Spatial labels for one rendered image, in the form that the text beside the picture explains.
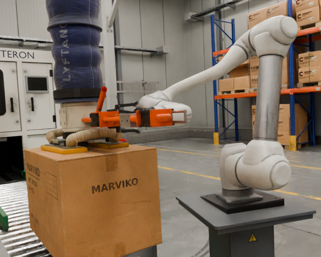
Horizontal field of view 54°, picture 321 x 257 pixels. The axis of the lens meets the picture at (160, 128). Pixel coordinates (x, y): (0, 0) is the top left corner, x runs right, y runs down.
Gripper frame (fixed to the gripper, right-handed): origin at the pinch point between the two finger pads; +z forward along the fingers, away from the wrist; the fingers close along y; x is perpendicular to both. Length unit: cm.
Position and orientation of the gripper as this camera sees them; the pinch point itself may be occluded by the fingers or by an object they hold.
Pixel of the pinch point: (107, 119)
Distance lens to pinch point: 122.1
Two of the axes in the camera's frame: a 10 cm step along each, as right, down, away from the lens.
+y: 0.5, 10.0, 0.6
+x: -5.9, -0.2, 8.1
